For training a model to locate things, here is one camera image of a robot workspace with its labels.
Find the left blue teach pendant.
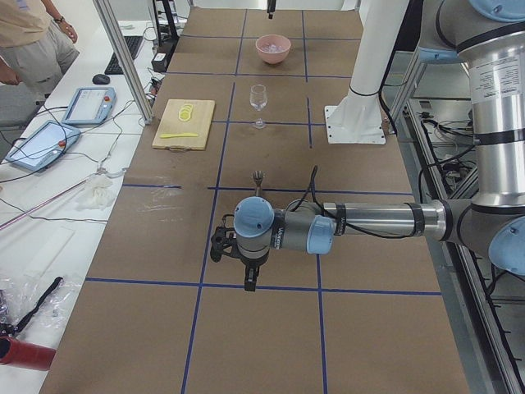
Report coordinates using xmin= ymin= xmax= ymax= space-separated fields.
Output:
xmin=5 ymin=121 xmax=81 ymax=172

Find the bamboo cutting board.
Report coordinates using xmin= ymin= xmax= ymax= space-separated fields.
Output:
xmin=152 ymin=99 xmax=215 ymax=150

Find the person in beige shirt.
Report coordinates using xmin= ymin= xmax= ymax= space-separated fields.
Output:
xmin=1 ymin=0 xmax=79 ymax=100

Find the right blue teach pendant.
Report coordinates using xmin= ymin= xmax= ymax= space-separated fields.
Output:
xmin=62 ymin=86 xmax=116 ymax=126

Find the steel cocktail jigger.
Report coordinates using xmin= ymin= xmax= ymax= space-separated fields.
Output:
xmin=252 ymin=170 xmax=265 ymax=197

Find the yellow plastic knife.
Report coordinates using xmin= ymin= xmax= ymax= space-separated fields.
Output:
xmin=159 ymin=132 xmax=199 ymax=139

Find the black keyboard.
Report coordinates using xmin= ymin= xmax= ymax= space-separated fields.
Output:
xmin=104 ymin=35 xmax=145 ymax=76

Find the clear wine glass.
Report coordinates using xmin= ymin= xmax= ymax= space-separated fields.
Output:
xmin=249 ymin=84 xmax=267 ymax=129

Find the clear plastic bag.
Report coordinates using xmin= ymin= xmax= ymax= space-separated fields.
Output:
xmin=1 ymin=275 xmax=83 ymax=346

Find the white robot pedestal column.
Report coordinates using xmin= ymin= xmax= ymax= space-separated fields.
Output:
xmin=325 ymin=0 xmax=409 ymax=144

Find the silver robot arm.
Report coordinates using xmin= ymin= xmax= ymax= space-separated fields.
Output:
xmin=210 ymin=1 xmax=524 ymax=291

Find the pink bowl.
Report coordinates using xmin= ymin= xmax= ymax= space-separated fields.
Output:
xmin=255 ymin=34 xmax=291 ymax=65

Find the red cylinder bottle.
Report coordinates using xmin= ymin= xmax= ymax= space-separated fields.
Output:
xmin=1 ymin=337 xmax=56 ymax=371

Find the black box device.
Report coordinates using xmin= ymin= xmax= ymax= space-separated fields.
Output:
xmin=151 ymin=53 xmax=169 ymax=73

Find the black computer mouse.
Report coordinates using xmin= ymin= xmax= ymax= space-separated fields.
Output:
xmin=92 ymin=74 xmax=111 ymax=85

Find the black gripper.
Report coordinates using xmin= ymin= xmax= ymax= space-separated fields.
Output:
xmin=210 ymin=213 xmax=269 ymax=291

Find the white crumpled cloth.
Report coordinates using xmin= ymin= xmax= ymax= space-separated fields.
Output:
xmin=76 ymin=175 xmax=116 ymax=210

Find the clear ice cubes pile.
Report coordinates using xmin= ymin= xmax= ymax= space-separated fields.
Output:
xmin=261 ymin=42 xmax=285 ymax=53

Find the aluminium frame post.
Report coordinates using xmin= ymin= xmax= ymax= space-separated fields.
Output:
xmin=93 ymin=0 xmax=153 ymax=125

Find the blue teach pendant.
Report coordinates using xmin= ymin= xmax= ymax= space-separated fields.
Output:
xmin=62 ymin=86 xmax=116 ymax=126
xmin=5 ymin=121 xmax=81 ymax=172

